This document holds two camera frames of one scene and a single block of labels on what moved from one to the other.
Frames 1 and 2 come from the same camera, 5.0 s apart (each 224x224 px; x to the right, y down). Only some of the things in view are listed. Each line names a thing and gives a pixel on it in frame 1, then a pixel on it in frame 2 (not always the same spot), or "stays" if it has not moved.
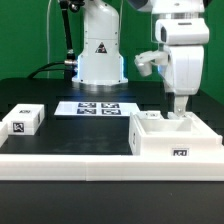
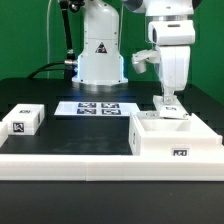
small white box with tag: x=24 y=119 stays
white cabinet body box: x=173 y=136 stays
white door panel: x=149 y=115 stays
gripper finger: x=180 y=103 to x=168 y=97
